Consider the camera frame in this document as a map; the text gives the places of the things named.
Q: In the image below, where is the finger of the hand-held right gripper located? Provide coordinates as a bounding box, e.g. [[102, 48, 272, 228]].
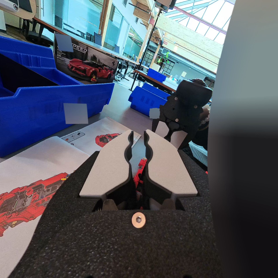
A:
[[155, 121, 170, 138], [169, 131, 188, 149]]

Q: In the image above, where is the black wrist rest pad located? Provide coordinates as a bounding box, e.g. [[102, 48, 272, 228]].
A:
[[188, 141, 208, 166]]

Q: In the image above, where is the large blue parts bin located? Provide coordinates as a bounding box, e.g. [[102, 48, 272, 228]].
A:
[[0, 36, 115, 157]]

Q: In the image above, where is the red lego car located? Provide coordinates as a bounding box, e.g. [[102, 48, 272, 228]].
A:
[[130, 158, 148, 196]]

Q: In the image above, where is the long wooden office table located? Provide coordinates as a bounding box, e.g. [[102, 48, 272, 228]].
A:
[[32, 17, 140, 65]]

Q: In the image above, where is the lego instruction booklet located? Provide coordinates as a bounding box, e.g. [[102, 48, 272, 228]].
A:
[[0, 117, 142, 278]]

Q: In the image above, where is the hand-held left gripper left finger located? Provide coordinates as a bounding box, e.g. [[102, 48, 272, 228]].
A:
[[79, 130, 134, 199]]

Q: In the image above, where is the lego set box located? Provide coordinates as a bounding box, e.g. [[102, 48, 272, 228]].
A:
[[53, 32, 119, 84]]

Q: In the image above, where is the white bead bracelet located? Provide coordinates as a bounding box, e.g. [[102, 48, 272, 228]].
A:
[[199, 106, 211, 127]]

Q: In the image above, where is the blue storage bin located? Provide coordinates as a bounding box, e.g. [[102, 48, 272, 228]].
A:
[[147, 67, 167, 83], [128, 83, 172, 116]]

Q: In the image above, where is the green plant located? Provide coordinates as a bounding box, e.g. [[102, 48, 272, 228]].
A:
[[157, 51, 171, 65]]

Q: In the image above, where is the black tripod stand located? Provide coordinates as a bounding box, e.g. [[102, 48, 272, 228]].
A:
[[130, 0, 177, 92]]

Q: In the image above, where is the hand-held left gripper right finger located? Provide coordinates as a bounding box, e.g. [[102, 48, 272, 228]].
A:
[[144, 129, 198, 198]]

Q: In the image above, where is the black office chair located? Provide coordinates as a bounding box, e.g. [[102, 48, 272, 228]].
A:
[[21, 18, 54, 47]]

